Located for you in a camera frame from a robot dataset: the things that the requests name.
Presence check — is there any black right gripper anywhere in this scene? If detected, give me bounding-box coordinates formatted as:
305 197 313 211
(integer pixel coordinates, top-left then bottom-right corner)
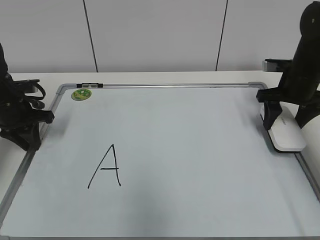
256 82 320 130

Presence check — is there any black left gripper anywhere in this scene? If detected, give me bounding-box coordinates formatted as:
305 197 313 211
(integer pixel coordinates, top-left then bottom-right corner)
0 99 55 151

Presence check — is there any white whiteboard eraser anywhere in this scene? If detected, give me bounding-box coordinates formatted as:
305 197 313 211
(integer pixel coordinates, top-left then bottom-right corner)
267 104 307 153

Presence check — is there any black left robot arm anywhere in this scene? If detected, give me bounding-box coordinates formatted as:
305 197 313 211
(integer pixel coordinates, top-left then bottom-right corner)
0 48 54 151

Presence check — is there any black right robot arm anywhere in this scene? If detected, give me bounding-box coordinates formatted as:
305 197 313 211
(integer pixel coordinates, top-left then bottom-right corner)
0 1 320 152

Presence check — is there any round green magnet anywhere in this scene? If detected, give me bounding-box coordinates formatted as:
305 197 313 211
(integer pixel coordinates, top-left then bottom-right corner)
71 88 92 101

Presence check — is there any left wrist camera with cables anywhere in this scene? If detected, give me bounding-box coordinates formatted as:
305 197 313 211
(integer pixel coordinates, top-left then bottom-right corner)
13 79 46 110

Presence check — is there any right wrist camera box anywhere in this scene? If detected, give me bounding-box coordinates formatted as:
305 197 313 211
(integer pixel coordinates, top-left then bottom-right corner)
262 58 293 73

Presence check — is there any white board with aluminium frame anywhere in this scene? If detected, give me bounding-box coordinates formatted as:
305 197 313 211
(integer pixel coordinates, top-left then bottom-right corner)
0 83 320 237

